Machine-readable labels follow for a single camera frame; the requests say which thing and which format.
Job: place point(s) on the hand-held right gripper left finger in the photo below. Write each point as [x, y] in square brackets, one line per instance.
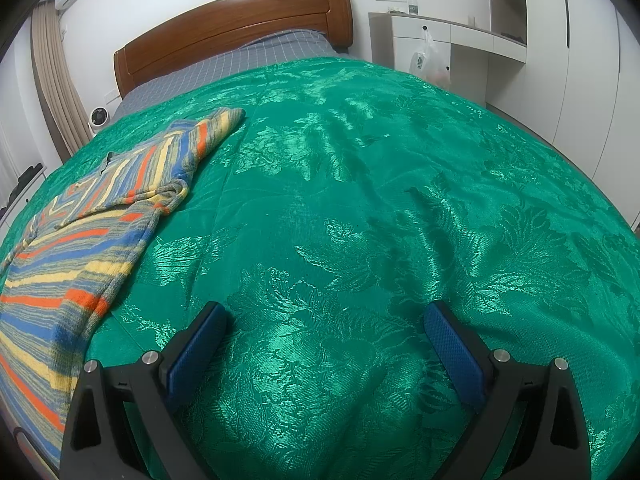
[195, 350]

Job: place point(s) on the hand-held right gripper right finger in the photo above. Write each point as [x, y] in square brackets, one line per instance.
[455, 355]

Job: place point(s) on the striped knit shirt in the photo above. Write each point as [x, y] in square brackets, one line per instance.
[75, 260]

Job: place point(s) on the black clothes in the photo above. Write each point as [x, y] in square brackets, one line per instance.
[27, 177]

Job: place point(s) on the green satin blanket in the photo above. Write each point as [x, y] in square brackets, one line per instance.
[350, 210]

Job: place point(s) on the white drawer cabinet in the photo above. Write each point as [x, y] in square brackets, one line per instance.
[22, 210]

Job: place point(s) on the white round fan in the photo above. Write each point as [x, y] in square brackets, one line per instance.
[101, 119]

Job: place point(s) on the grey checked bed sheet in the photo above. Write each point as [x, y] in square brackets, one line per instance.
[225, 65]

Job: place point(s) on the white plastic bag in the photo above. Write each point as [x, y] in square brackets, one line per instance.
[430, 62]

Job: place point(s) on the white wardrobe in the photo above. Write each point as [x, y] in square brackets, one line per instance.
[585, 85]

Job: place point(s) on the beige curtain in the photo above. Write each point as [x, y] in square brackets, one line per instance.
[55, 75]

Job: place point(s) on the white desk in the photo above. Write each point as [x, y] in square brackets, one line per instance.
[435, 30]

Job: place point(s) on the wooden bed headboard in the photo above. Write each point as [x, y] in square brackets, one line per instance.
[235, 25]

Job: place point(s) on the clear bottle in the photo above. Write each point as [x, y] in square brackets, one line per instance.
[412, 6]

